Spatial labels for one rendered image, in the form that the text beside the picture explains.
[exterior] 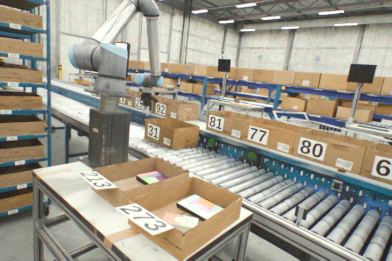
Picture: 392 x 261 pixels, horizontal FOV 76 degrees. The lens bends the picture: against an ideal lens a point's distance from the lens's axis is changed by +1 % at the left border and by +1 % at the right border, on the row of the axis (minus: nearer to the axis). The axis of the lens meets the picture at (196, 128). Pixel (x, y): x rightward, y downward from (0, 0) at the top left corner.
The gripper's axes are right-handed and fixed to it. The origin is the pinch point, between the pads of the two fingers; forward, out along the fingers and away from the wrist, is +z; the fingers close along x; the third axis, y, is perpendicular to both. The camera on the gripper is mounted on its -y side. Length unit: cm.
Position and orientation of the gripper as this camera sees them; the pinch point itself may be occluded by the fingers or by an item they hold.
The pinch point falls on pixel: (147, 114)
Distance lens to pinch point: 234.3
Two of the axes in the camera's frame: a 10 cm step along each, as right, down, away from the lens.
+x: 7.2, 2.2, -6.5
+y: -6.8, 0.7, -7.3
